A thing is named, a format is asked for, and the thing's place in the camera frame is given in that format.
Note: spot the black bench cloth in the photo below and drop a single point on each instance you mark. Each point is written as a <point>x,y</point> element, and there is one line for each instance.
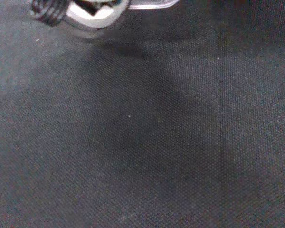
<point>142,130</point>

